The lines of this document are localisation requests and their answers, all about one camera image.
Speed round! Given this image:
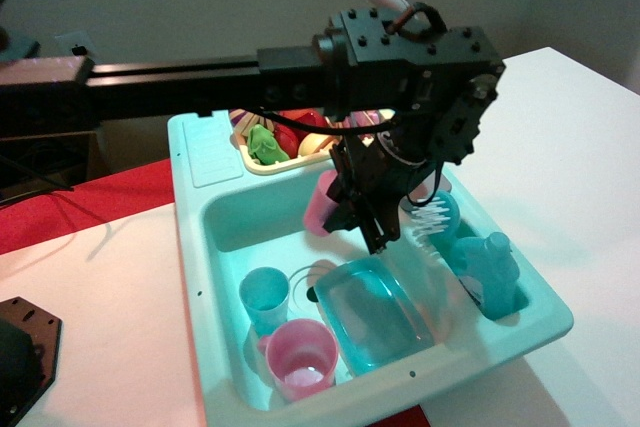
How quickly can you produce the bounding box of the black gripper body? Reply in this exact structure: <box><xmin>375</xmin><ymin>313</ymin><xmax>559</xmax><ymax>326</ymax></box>
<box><xmin>327</xmin><ymin>129</ymin><xmax>433</xmax><ymax>217</ymax></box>

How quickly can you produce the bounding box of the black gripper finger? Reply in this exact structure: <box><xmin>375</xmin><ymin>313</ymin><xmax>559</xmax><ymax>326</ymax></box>
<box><xmin>321</xmin><ymin>193</ymin><xmax>362</xmax><ymax>234</ymax></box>
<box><xmin>360</xmin><ymin>202</ymin><xmax>400</xmax><ymax>254</ymax></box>

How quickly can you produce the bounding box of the small pink plastic cup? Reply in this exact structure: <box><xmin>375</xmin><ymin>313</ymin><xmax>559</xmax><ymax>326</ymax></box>
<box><xmin>303</xmin><ymin>170</ymin><xmax>338</xmax><ymax>237</ymax></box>

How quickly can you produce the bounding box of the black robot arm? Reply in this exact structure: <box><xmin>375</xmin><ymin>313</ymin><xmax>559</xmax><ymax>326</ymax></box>
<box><xmin>1</xmin><ymin>3</ymin><xmax>505</xmax><ymax>253</ymax></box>

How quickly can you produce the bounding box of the teal plastic cup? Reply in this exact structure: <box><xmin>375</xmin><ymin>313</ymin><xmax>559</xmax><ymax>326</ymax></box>
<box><xmin>239</xmin><ymin>267</ymin><xmax>290</xmax><ymax>336</ymax></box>

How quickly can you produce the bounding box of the teal toy sink unit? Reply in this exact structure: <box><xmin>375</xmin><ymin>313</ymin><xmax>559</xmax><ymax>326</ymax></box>
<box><xmin>168</xmin><ymin>113</ymin><xmax>573</xmax><ymax>426</ymax></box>

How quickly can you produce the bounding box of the teal dish brush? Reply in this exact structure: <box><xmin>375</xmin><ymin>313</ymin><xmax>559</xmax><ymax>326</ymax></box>
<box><xmin>412</xmin><ymin>190</ymin><xmax>461</xmax><ymax>240</ymax></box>

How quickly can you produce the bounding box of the yellow toy fruit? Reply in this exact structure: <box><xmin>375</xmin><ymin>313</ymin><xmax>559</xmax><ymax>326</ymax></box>
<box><xmin>298</xmin><ymin>133</ymin><xmax>339</xmax><ymax>156</ymax></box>

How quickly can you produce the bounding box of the red toy apple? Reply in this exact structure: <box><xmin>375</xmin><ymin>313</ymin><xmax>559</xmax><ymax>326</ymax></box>
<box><xmin>279</xmin><ymin>108</ymin><xmax>329</xmax><ymax>141</ymax></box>

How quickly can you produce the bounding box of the red toy tomato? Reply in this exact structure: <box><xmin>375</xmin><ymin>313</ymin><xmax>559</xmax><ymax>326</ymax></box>
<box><xmin>274</xmin><ymin>124</ymin><xmax>300</xmax><ymax>159</ymax></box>

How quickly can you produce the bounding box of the teal rectangular tray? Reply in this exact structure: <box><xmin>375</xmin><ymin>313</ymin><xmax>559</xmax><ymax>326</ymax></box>
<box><xmin>314</xmin><ymin>257</ymin><xmax>435</xmax><ymax>376</ymax></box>

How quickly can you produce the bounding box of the green toy vegetable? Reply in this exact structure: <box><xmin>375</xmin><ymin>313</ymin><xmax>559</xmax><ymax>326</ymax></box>
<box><xmin>247</xmin><ymin>125</ymin><xmax>282</xmax><ymax>165</ymax></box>

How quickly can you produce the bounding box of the teal soap bottle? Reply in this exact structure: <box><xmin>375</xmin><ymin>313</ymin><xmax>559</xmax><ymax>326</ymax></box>
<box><xmin>449</xmin><ymin>232</ymin><xmax>520</xmax><ymax>320</ymax></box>

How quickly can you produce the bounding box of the cream dish rack basket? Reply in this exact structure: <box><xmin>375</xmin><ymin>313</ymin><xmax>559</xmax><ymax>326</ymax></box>
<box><xmin>234</xmin><ymin>127</ymin><xmax>338</xmax><ymax>175</ymax></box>

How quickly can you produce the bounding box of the purple striped toy ball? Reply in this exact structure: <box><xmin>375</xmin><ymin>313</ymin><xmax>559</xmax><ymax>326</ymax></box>
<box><xmin>229</xmin><ymin>109</ymin><xmax>275</xmax><ymax>137</ymax></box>

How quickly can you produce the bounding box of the red cloth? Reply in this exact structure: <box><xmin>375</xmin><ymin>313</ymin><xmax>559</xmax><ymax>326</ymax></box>
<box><xmin>1</xmin><ymin>159</ymin><xmax>174</xmax><ymax>254</ymax></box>

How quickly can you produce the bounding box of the pink mug with handle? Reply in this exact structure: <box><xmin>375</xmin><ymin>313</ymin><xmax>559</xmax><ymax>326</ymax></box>
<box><xmin>258</xmin><ymin>319</ymin><xmax>339</xmax><ymax>402</ymax></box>

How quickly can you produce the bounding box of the white wall outlet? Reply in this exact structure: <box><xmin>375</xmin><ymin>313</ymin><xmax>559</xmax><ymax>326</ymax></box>
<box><xmin>54</xmin><ymin>30</ymin><xmax>97</xmax><ymax>60</ymax></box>

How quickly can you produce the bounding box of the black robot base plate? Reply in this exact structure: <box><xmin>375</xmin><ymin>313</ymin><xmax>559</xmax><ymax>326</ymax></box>
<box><xmin>1</xmin><ymin>296</ymin><xmax>63</xmax><ymax>426</ymax></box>

